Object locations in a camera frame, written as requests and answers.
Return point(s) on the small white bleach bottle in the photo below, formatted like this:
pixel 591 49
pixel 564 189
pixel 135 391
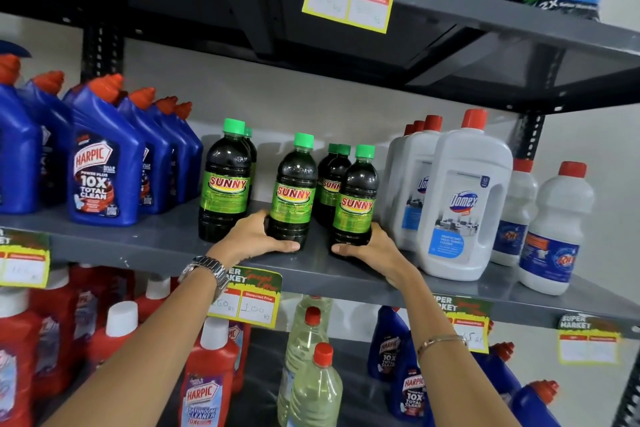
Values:
pixel 565 206
pixel 520 191

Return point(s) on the grey metal shelf rack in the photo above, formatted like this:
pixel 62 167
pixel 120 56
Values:
pixel 150 241

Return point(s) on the blue red-capped toilet cleaner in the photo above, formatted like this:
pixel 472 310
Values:
pixel 387 341
pixel 500 376
pixel 412 391
pixel 532 406

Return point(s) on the group of red cleaner bottles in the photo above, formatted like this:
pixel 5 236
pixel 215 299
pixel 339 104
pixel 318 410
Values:
pixel 50 321

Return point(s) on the person's right forearm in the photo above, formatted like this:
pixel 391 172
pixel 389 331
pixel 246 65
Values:
pixel 450 371

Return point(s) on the dark green-capped cleaner bottle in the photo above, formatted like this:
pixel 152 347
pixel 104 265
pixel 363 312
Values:
pixel 251 156
pixel 322 166
pixel 225 166
pixel 292 176
pixel 356 176
pixel 332 214

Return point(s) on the person's left thumb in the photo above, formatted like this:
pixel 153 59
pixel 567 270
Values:
pixel 282 246

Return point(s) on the clear pale liquid bottle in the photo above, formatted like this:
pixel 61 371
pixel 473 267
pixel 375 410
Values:
pixel 320 302
pixel 300 341
pixel 315 391

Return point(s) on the person's right hand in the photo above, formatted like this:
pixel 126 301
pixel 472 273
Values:
pixel 385 256

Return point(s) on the silver metal wristwatch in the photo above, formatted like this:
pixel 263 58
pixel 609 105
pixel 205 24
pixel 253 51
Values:
pixel 207 269

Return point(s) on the person's right thumb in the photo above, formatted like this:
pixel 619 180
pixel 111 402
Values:
pixel 350 250

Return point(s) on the large white red-capped jug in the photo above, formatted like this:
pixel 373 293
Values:
pixel 408 130
pixel 465 156
pixel 415 161
pixel 419 125

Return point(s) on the person's left hand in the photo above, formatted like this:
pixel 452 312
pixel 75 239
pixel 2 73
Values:
pixel 245 239

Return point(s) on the person's left forearm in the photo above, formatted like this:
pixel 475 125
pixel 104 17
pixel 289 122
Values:
pixel 150 346

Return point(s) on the row of blue cleaner bottles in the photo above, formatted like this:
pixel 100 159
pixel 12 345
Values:
pixel 105 151

